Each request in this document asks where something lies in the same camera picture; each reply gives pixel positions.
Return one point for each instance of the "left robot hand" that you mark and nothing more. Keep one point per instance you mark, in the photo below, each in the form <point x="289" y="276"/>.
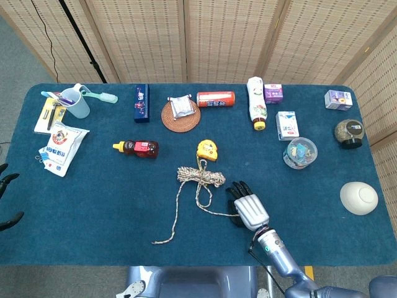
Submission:
<point x="7" y="222"/>

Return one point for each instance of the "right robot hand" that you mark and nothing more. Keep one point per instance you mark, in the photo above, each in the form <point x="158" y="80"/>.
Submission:
<point x="251" y="211"/>

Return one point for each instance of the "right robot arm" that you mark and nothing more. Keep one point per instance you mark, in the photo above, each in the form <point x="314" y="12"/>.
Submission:
<point x="283" y="260"/>

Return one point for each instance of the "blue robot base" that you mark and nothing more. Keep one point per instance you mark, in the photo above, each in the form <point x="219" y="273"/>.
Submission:
<point x="192" y="282"/>

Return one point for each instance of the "clear plastic jar of clips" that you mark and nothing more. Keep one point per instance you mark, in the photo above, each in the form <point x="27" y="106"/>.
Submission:
<point x="300" y="153"/>

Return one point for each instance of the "yellow tape measure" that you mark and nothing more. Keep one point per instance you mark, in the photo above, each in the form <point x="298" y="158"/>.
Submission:
<point x="207" y="150"/>

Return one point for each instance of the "blue binder clip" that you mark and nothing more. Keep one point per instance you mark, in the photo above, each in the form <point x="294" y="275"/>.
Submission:
<point x="43" y="155"/>

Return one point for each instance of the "yellow floor tape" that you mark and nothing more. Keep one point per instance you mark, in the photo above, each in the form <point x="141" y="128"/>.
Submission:
<point x="309" y="270"/>

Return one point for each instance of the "white and blue box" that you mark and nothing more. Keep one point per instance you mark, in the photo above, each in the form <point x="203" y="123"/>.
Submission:
<point x="287" y="125"/>

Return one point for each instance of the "white sugar bag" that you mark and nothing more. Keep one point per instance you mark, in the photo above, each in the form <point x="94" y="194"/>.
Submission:
<point x="63" y="146"/>

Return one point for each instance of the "blue table carpet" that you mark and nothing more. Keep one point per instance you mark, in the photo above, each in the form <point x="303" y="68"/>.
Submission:
<point x="108" y="201"/>

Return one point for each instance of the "cream upturned bowl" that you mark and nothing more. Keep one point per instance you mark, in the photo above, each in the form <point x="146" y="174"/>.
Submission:
<point x="358" y="198"/>

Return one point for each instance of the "yellow packaged utility knife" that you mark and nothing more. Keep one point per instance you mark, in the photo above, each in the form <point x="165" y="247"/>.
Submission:
<point x="43" y="119"/>

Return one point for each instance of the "white bottle yellow cap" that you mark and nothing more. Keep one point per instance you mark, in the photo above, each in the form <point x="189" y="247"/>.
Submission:
<point x="256" y="102"/>

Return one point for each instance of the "round woven coaster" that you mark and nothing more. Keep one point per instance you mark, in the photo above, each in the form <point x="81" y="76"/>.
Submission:
<point x="181" y="124"/>

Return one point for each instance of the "orange drink can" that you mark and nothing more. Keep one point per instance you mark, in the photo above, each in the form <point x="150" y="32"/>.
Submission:
<point x="215" y="99"/>

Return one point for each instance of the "small purple carton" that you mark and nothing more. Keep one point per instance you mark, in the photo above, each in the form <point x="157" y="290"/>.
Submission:
<point x="273" y="93"/>

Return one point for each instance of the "glass jar black lid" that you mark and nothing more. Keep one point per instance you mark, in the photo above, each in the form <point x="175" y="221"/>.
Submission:
<point x="349" y="132"/>

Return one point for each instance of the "silver foil packet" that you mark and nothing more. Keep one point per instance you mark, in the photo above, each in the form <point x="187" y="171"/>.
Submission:
<point x="181" y="106"/>

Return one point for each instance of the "honey bear bottle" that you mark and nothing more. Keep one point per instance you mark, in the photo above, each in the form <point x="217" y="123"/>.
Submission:
<point x="141" y="149"/>

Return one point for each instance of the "light blue toothbrush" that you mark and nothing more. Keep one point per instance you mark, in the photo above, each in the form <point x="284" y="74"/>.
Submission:
<point x="48" y="94"/>

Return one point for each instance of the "purple toothpaste tube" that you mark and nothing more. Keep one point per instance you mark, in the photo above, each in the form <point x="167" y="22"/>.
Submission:
<point x="66" y="100"/>

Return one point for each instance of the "purple and white carton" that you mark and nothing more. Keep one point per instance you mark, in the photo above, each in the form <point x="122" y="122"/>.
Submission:
<point x="338" y="100"/>

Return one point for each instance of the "dark blue rectangular box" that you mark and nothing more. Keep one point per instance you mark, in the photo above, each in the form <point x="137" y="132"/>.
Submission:
<point x="141" y="104"/>

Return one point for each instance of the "mint green brush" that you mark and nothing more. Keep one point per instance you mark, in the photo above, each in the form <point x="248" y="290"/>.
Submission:
<point x="105" y="97"/>

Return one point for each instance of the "black stand pole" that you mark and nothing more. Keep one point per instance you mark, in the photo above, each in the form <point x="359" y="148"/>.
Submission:
<point x="82" y="40"/>

